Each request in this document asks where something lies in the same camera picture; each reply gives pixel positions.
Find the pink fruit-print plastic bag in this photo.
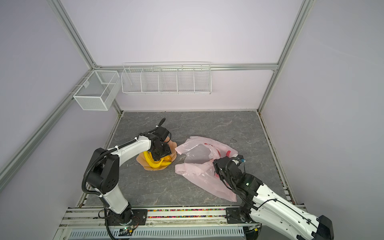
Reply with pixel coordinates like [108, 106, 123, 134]
[175, 136, 238, 202]

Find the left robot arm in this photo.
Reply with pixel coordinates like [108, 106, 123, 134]
[81, 118, 172, 225]

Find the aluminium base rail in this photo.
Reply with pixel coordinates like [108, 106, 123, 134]
[53, 204, 319, 240]

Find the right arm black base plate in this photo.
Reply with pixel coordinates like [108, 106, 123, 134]
[225, 206, 260, 224]

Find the long white wire basket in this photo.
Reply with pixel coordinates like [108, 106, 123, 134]
[121, 62, 212, 95]

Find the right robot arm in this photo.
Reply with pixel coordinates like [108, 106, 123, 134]
[213, 155, 335, 240]

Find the small white mesh basket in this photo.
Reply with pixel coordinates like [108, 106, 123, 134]
[74, 70, 122, 111]

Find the yellow banana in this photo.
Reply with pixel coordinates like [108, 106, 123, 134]
[143, 151, 172, 169]

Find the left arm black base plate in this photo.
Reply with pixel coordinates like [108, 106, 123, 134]
[107, 209, 148, 226]

